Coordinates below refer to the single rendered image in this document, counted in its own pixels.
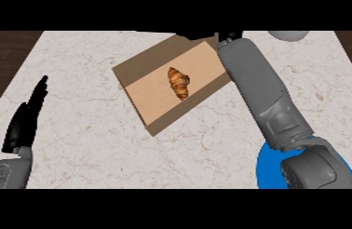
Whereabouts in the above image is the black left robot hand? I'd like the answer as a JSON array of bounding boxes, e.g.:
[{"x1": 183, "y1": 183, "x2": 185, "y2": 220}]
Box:
[{"x1": 0, "y1": 74, "x2": 49, "y2": 155}]

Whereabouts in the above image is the brown cardboard box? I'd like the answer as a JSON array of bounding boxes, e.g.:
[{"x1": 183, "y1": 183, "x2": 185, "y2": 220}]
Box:
[{"x1": 111, "y1": 33, "x2": 234, "y2": 138}]

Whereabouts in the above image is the blue plate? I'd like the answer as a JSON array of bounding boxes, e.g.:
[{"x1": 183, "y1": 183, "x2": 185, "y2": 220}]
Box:
[{"x1": 256, "y1": 135, "x2": 352, "y2": 190}]

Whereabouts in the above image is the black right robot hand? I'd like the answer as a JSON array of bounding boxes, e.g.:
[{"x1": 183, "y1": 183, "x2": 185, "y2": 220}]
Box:
[{"x1": 174, "y1": 30, "x2": 244, "y2": 44}]

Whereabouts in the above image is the golden brown croissant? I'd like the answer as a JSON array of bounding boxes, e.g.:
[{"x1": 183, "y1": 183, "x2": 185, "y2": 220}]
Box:
[{"x1": 166, "y1": 66, "x2": 192, "y2": 101}]

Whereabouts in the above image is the pale grey rounded object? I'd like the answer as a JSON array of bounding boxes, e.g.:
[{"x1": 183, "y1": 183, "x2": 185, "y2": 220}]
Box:
[{"x1": 266, "y1": 30, "x2": 310, "y2": 42}]

